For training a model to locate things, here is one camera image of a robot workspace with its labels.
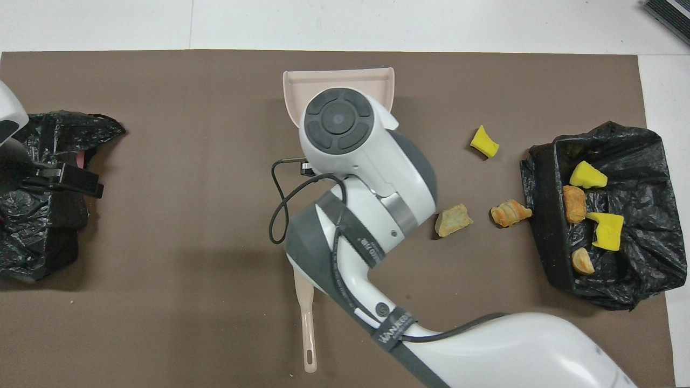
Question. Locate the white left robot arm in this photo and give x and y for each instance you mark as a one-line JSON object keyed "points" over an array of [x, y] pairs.
{"points": [[8, 116]]}

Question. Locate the beige brush black bristles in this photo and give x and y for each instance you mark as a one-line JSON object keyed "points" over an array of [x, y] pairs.
{"points": [[308, 328]]}

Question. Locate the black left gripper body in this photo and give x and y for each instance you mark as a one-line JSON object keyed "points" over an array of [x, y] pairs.
{"points": [[19, 172]]}

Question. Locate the beige plastic dustpan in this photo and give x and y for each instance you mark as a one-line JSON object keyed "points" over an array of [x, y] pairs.
{"points": [[339, 80]]}

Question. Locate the pale bread chunk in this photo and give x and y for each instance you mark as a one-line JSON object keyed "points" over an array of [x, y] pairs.
{"points": [[453, 221]]}

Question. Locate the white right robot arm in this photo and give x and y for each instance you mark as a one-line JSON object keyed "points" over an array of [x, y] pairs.
{"points": [[372, 161]]}

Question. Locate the pale curled pastry piece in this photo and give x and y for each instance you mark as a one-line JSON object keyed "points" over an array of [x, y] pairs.
{"points": [[582, 263]]}

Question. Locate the notched yellow sponge piece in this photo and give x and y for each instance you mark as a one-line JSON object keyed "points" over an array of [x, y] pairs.
{"points": [[609, 231]]}

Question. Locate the brown table mat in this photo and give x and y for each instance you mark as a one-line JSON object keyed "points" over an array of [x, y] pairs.
{"points": [[188, 108]]}

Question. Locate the dark ribbed panel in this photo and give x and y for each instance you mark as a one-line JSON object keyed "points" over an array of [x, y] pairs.
{"points": [[671, 13]]}

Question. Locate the black bag-lined trash bin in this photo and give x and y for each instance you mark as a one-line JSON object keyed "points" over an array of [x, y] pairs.
{"points": [[32, 242], [636, 237]]}

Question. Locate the striped croissant bread piece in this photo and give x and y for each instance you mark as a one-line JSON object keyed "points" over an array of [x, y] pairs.
{"points": [[509, 213]]}

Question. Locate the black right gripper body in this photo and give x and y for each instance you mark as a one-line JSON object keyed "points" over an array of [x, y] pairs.
{"points": [[307, 168]]}

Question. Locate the brown fried nugget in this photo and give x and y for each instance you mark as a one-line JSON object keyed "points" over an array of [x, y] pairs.
{"points": [[574, 205]]}

